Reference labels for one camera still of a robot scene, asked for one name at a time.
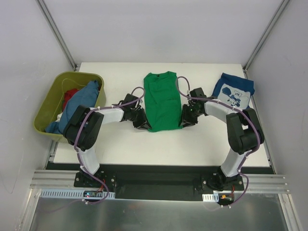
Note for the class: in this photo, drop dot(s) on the slotted cable duct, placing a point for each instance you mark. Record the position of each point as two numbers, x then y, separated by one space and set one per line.
210 197
76 194

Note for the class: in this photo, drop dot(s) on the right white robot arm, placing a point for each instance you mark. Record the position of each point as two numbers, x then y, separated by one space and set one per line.
244 132

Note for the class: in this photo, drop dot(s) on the frame post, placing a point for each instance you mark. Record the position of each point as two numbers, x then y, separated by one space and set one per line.
266 33
56 32

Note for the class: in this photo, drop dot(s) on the olive green plastic bin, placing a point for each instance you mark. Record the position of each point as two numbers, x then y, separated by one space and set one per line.
52 104

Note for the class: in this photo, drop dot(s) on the green t shirt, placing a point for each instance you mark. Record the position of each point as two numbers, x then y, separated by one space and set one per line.
162 101

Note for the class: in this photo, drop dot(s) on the red t shirt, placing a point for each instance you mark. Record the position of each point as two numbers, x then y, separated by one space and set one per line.
67 96

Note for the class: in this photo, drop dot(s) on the folded navy printed t shirt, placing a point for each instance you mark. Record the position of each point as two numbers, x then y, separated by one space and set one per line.
234 91

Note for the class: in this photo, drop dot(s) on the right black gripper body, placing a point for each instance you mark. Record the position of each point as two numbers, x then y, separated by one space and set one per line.
188 118

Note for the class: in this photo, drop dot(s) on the left slotted cable duct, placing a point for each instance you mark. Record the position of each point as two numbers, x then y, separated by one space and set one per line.
76 194

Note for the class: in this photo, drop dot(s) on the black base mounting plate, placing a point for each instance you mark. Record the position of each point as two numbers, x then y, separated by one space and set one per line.
144 182

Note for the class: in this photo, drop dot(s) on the left frame post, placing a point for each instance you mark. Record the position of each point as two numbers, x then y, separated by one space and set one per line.
56 32

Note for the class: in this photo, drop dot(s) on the right slotted cable duct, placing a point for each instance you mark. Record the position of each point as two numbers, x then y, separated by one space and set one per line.
210 197

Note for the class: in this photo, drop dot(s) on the white garment in bin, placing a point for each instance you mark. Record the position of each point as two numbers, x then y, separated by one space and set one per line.
59 117

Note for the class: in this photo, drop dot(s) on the right frame post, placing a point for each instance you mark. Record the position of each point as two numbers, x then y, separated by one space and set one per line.
266 33

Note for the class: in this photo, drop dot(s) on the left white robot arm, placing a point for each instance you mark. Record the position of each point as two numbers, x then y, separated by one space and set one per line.
83 128

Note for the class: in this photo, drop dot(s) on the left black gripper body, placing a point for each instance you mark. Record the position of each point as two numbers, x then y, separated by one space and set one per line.
140 119

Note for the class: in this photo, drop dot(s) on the aluminium extrusion rail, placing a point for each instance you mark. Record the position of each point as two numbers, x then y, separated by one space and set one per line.
255 183

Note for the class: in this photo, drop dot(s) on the teal blue t shirt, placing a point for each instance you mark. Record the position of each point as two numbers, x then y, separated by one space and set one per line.
87 97

